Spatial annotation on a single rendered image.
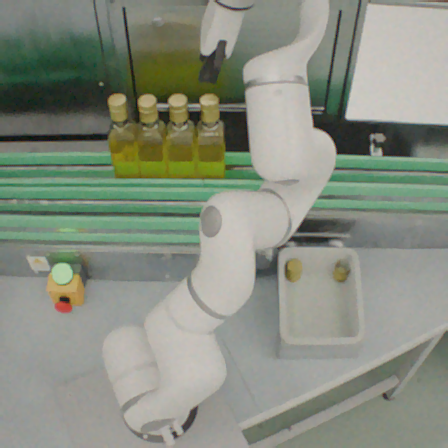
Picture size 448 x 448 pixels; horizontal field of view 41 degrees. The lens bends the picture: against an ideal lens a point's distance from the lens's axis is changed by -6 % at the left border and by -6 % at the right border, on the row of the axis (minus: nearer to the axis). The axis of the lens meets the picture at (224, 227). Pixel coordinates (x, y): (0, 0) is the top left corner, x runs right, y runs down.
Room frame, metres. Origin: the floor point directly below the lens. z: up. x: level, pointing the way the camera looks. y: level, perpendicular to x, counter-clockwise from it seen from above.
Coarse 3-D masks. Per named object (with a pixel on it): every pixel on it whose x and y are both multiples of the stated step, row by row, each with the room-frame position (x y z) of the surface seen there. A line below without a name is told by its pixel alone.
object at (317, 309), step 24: (312, 264) 0.70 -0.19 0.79; (288, 288) 0.65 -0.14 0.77; (312, 288) 0.65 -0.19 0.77; (336, 288) 0.65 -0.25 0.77; (360, 288) 0.61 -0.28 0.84; (288, 312) 0.59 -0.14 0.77; (312, 312) 0.59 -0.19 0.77; (336, 312) 0.59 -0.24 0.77; (360, 312) 0.55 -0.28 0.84; (288, 336) 0.50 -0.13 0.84; (312, 336) 0.53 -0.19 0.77; (336, 336) 0.53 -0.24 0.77; (360, 336) 0.50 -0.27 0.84
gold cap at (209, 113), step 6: (204, 96) 0.84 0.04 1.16; (210, 96) 0.84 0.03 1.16; (204, 102) 0.82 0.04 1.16; (210, 102) 0.82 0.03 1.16; (216, 102) 0.82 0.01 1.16; (204, 108) 0.81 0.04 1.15; (210, 108) 0.81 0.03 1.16; (216, 108) 0.82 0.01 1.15; (204, 114) 0.81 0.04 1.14; (210, 114) 0.81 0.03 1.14; (216, 114) 0.82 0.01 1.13; (204, 120) 0.81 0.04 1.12; (210, 120) 0.81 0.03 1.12
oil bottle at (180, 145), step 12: (168, 132) 0.82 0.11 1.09; (180, 132) 0.81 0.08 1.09; (192, 132) 0.82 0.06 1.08; (168, 144) 0.80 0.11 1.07; (180, 144) 0.80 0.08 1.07; (192, 144) 0.80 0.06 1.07; (168, 156) 0.80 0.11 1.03; (180, 156) 0.80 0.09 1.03; (192, 156) 0.80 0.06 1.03; (168, 168) 0.80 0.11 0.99; (180, 168) 0.80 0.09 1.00; (192, 168) 0.80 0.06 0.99
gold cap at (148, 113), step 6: (144, 96) 0.84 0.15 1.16; (150, 96) 0.84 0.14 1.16; (138, 102) 0.83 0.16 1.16; (144, 102) 0.82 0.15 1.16; (150, 102) 0.82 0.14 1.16; (144, 108) 0.81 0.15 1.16; (150, 108) 0.81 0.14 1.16; (156, 108) 0.83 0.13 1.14; (144, 114) 0.81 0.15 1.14; (150, 114) 0.81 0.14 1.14; (156, 114) 0.82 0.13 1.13; (144, 120) 0.81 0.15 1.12; (150, 120) 0.81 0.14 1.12
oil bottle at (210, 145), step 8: (200, 120) 0.85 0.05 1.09; (200, 128) 0.82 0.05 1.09; (216, 128) 0.82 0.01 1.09; (224, 128) 0.84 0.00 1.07; (200, 136) 0.81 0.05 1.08; (208, 136) 0.81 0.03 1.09; (216, 136) 0.81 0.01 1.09; (224, 136) 0.82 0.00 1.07; (200, 144) 0.80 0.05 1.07; (208, 144) 0.80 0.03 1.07; (216, 144) 0.80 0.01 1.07; (224, 144) 0.81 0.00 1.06; (200, 152) 0.80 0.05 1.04; (208, 152) 0.80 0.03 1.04; (216, 152) 0.80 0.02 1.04; (224, 152) 0.81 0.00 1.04; (200, 160) 0.80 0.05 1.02; (208, 160) 0.80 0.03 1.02; (216, 160) 0.80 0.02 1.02; (224, 160) 0.81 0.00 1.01; (200, 168) 0.80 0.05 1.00; (208, 168) 0.80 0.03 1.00; (216, 168) 0.80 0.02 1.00; (224, 168) 0.81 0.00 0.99; (200, 176) 0.80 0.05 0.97; (208, 176) 0.80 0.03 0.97; (216, 176) 0.80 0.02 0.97; (224, 176) 0.81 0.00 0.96
